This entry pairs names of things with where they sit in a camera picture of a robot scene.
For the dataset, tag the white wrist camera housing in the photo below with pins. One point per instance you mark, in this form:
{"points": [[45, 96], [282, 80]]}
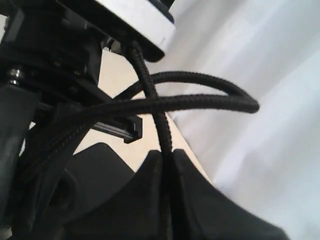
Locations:
{"points": [[155, 31]]}

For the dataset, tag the black plastic carry case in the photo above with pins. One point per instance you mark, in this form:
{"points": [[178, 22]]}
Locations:
{"points": [[90, 178]]}

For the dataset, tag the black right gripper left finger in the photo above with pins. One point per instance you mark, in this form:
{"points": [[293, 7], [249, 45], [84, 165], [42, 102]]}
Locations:
{"points": [[133, 213]]}

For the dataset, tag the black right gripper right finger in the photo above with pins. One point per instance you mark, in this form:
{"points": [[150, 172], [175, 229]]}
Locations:
{"points": [[201, 212]]}

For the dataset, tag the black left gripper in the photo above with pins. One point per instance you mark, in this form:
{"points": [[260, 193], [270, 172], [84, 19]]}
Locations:
{"points": [[50, 60]]}

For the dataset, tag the white backdrop cloth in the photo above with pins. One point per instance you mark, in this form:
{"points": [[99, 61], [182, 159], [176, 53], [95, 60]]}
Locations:
{"points": [[263, 149]]}

